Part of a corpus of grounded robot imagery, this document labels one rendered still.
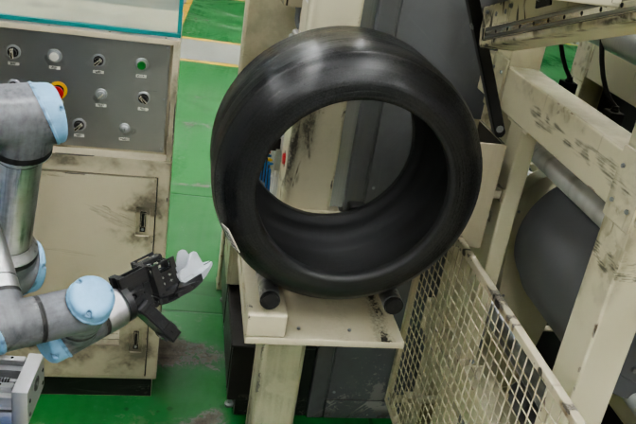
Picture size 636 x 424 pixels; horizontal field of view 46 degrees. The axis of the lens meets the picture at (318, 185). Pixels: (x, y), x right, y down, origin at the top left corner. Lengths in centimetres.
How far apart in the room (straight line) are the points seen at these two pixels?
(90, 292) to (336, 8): 91
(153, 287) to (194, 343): 161
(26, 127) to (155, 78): 88
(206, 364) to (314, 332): 122
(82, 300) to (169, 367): 168
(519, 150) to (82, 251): 134
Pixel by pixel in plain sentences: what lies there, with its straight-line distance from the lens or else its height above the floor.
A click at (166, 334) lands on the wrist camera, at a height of 94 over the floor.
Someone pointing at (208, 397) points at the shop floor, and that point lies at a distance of 276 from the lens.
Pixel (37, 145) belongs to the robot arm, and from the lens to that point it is 143.
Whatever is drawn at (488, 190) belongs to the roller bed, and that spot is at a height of 107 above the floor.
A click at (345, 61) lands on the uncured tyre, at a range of 144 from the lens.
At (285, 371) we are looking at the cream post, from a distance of 222.
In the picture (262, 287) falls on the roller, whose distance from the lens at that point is 165.
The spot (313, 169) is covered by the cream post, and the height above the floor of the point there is 106.
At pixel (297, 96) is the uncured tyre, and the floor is 137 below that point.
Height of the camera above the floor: 178
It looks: 23 degrees down
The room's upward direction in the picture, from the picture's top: 9 degrees clockwise
